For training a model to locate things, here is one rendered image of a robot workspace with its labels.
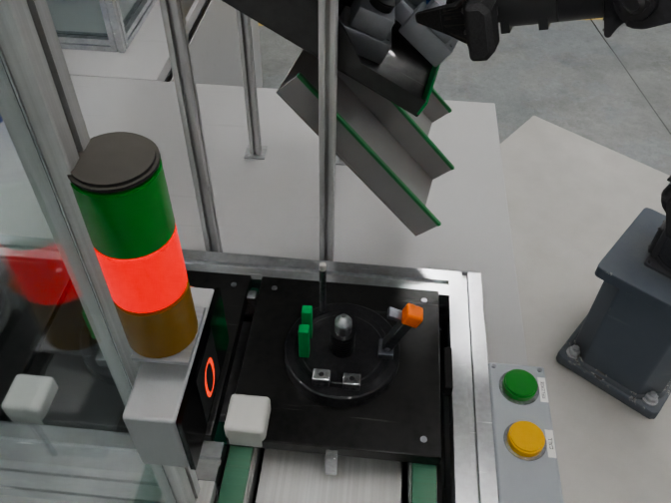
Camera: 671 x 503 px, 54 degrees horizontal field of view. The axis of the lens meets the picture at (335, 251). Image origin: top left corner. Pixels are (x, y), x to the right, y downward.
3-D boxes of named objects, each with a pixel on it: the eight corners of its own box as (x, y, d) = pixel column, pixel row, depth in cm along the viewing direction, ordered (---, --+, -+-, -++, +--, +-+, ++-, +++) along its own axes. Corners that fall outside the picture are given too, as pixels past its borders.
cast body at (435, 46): (443, 53, 82) (484, 15, 78) (434, 68, 79) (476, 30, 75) (395, 5, 81) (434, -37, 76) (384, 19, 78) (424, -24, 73)
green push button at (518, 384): (532, 378, 80) (535, 369, 79) (535, 407, 78) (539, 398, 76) (499, 375, 81) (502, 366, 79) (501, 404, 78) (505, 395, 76)
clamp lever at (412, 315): (393, 341, 79) (423, 306, 73) (393, 355, 77) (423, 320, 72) (366, 332, 78) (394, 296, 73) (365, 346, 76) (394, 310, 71)
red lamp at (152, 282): (196, 259, 45) (185, 207, 41) (176, 317, 41) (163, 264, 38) (124, 253, 45) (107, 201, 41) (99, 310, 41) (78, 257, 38)
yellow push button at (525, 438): (538, 430, 76) (543, 421, 74) (543, 462, 73) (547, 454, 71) (503, 426, 76) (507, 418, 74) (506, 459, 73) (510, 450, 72)
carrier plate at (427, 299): (436, 299, 89) (438, 289, 88) (439, 466, 73) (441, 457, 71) (263, 285, 90) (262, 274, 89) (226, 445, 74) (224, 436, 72)
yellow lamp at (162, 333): (205, 305, 48) (196, 260, 45) (188, 362, 45) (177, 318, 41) (139, 299, 49) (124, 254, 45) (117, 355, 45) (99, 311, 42)
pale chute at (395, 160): (431, 179, 101) (454, 167, 98) (415, 237, 92) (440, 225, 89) (306, 42, 90) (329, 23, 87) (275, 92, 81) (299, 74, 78)
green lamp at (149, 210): (185, 205, 41) (172, 142, 37) (162, 263, 38) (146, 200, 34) (107, 199, 41) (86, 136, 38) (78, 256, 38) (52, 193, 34)
